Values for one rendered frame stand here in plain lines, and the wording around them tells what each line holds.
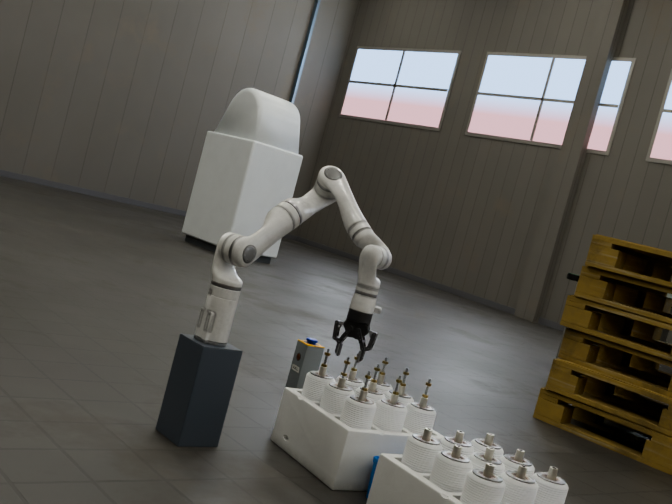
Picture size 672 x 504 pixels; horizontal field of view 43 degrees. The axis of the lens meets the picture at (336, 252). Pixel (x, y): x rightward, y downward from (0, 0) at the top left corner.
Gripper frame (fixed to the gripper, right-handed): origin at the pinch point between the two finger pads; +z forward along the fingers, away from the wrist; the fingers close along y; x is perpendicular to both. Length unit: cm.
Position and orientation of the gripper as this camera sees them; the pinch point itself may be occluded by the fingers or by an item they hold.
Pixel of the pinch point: (348, 354)
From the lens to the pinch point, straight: 261.9
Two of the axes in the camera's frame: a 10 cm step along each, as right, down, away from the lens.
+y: 9.1, 2.7, -3.1
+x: 3.1, 0.4, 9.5
